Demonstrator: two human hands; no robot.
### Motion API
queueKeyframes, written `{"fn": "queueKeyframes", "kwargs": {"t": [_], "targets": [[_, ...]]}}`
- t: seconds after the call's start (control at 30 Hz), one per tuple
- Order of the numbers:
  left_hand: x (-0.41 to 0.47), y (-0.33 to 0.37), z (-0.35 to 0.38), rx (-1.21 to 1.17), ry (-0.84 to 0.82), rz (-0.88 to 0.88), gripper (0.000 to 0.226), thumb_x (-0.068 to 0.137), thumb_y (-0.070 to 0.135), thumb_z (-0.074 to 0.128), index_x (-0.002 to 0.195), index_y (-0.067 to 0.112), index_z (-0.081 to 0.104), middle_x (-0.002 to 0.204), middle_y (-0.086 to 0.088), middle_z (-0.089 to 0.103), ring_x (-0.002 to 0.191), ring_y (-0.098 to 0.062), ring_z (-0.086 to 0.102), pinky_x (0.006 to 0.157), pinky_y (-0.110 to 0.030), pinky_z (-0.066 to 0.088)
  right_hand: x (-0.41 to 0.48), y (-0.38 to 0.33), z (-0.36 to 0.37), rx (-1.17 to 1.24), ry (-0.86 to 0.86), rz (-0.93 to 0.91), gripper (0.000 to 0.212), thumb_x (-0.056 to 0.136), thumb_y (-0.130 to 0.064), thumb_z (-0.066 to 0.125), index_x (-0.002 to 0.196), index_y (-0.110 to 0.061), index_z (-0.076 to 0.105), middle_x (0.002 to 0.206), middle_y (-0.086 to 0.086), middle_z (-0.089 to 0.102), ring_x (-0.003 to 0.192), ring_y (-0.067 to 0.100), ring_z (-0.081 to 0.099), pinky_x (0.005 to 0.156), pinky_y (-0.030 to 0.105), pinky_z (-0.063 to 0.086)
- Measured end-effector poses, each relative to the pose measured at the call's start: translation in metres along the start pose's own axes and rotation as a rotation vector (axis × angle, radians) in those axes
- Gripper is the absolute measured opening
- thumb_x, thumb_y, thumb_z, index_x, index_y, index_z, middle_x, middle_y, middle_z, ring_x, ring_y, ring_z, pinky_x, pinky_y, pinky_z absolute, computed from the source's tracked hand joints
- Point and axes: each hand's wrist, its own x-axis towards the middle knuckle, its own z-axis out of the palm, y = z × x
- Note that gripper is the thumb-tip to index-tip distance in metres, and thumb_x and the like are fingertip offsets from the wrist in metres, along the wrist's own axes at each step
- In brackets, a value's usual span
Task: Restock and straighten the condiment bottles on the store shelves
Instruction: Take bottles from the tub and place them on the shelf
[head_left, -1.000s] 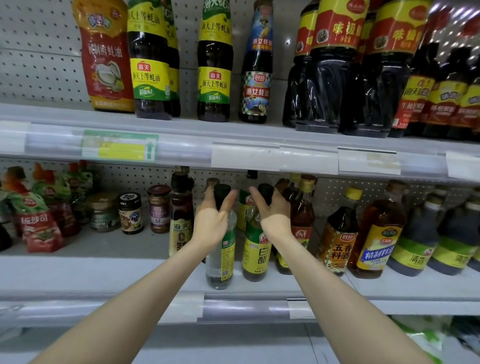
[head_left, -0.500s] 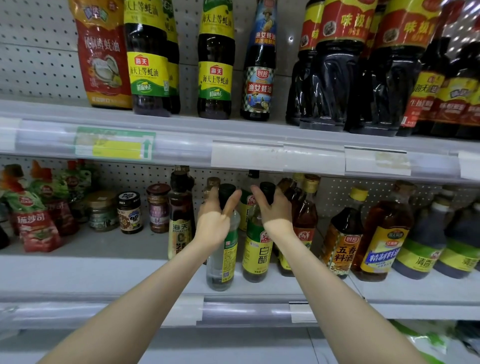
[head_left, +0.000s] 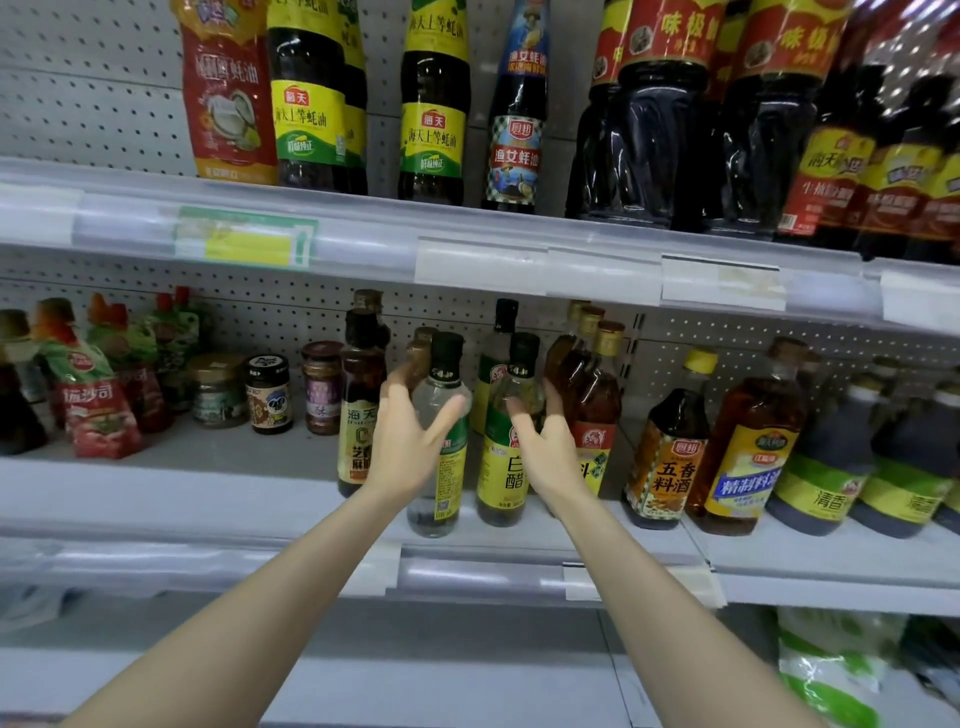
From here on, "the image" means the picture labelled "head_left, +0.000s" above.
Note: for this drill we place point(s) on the person's left hand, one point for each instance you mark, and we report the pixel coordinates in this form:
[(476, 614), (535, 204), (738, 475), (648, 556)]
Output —
[(405, 458)]

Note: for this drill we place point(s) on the person's right hand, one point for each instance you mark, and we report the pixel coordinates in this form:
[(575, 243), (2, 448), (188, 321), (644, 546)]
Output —
[(552, 465)]

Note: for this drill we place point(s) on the white vinegar bottle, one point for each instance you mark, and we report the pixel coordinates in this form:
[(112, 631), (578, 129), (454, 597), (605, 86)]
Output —
[(500, 480), (446, 510)]

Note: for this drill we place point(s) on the white metal store shelving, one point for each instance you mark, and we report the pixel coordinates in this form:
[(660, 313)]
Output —
[(150, 495)]

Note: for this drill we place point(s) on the soy sauce bottle red cap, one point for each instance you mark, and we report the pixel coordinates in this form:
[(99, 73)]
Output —
[(773, 135), (638, 135)]

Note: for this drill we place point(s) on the rice vinegar jug green label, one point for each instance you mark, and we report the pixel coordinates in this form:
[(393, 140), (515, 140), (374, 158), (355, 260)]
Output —
[(908, 483)]

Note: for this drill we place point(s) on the person's right forearm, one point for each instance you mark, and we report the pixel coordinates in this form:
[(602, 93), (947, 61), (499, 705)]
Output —
[(675, 638)]

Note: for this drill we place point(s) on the person's left forearm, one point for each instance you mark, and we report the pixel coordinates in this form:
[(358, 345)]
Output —
[(240, 638)]

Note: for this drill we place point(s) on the row of dark red-capped bottles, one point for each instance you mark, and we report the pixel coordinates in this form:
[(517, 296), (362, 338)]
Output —
[(900, 180)]

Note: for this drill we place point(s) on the brown jar dark lid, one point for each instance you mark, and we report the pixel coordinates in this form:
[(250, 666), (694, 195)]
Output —
[(323, 390)]

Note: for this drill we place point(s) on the dark bottle orange label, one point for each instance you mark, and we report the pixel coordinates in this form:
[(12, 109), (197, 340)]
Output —
[(668, 465)]

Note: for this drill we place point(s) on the amber bottle yellow red label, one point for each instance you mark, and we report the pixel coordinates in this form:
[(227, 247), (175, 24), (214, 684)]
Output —
[(561, 342)]

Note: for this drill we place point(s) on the dark-lidded glass jar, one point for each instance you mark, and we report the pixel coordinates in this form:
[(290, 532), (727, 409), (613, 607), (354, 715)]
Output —
[(270, 396)]

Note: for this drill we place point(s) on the large amber cooking wine jug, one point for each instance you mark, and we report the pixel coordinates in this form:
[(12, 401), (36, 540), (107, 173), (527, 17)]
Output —
[(750, 458)]

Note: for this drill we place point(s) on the glass jar tan lid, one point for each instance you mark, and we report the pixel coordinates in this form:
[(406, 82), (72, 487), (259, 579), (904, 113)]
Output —
[(218, 393)]

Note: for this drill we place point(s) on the yellow green price tag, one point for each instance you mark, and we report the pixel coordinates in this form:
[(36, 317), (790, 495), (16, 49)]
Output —
[(243, 237)]

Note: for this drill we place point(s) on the dark bottle with green label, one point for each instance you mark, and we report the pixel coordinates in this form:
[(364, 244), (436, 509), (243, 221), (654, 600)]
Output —
[(812, 365)]

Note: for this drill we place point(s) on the blue label dark bottle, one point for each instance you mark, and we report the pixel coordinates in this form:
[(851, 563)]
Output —
[(515, 128)]

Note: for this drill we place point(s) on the white green bag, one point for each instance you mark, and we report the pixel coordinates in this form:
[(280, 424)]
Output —
[(833, 672)]

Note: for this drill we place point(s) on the small dark bottle yellow cap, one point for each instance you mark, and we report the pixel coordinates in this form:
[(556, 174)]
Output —
[(15, 398)]

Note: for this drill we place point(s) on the orange sauce bottle red cap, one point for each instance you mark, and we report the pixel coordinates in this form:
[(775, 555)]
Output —
[(228, 98)]

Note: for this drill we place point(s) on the blue white plastic bags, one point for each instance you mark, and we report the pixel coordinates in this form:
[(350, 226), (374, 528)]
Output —
[(30, 603)]

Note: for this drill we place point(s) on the green packet white blue label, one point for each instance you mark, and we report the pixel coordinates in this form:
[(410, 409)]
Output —
[(938, 657)]

